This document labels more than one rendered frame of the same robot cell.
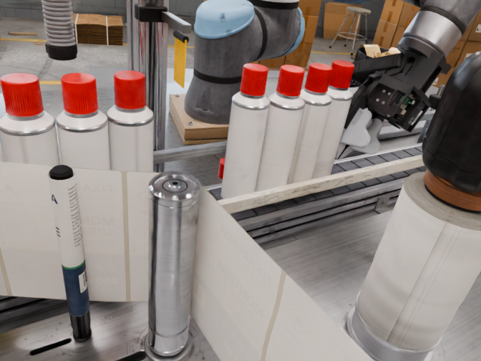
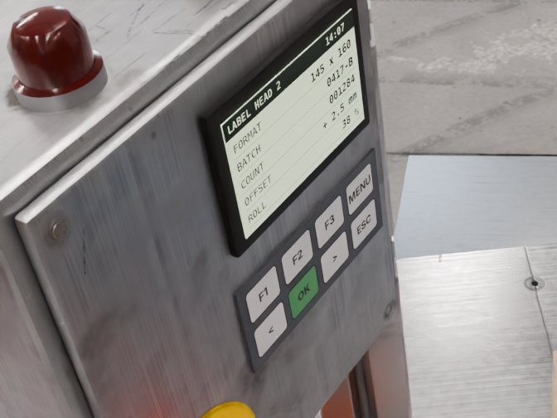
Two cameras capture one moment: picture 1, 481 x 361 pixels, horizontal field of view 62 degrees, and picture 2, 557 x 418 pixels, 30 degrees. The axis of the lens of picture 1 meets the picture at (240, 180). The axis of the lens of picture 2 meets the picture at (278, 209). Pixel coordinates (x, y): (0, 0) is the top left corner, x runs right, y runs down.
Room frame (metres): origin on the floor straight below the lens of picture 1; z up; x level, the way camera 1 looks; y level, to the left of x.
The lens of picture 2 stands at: (0.30, -0.05, 1.63)
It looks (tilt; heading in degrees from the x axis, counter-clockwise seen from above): 39 degrees down; 42
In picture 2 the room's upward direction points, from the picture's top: 11 degrees counter-clockwise
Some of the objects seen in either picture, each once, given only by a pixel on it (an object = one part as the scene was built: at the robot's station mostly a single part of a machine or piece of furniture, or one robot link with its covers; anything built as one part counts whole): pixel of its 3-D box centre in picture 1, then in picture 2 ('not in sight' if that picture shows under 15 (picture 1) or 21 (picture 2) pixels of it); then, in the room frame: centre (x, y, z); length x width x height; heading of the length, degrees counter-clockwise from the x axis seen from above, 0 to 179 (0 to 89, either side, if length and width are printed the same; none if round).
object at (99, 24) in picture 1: (93, 28); not in sight; (4.60, 1.90, 0.11); 0.65 x 0.54 x 0.22; 110
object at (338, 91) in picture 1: (327, 126); not in sight; (0.60, -0.13, 0.98); 0.05 x 0.05 x 0.20
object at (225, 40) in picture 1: (225, 35); not in sight; (0.86, 0.08, 1.04); 0.13 x 0.12 x 0.14; 137
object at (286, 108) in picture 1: (279, 137); not in sight; (0.53, -0.05, 0.98); 0.05 x 0.05 x 0.20
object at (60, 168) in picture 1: (73, 264); not in sight; (0.24, 0.13, 0.97); 0.02 x 0.02 x 0.19
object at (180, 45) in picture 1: (180, 59); not in sight; (0.46, 0.09, 1.09); 0.03 x 0.01 x 0.06; 35
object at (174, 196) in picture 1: (170, 275); not in sight; (0.24, 0.05, 0.97); 0.05 x 0.05 x 0.19
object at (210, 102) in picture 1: (218, 89); not in sight; (0.86, 0.08, 0.92); 0.15 x 0.15 x 0.10
